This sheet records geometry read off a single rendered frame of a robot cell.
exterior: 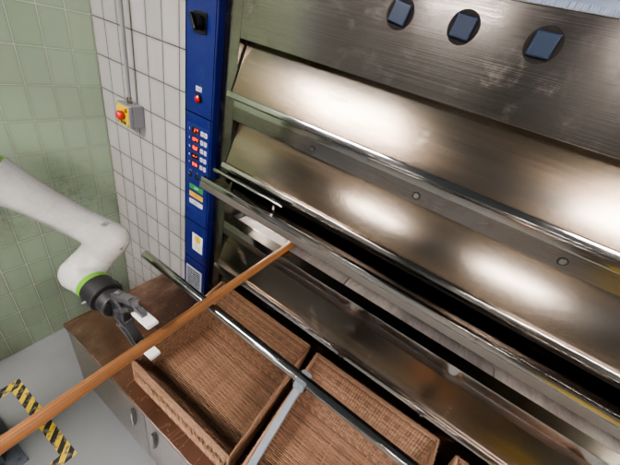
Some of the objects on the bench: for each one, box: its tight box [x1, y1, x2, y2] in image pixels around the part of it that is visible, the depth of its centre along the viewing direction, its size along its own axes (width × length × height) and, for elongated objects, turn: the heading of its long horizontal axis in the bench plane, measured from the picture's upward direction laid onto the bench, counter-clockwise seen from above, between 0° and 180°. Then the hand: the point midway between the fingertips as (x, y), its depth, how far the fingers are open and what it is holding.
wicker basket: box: [131, 281, 311, 465], centre depth 126 cm, size 49×56×28 cm
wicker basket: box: [240, 352, 440, 465], centre depth 106 cm, size 49×56×28 cm
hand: (152, 339), depth 78 cm, fingers open, 13 cm apart
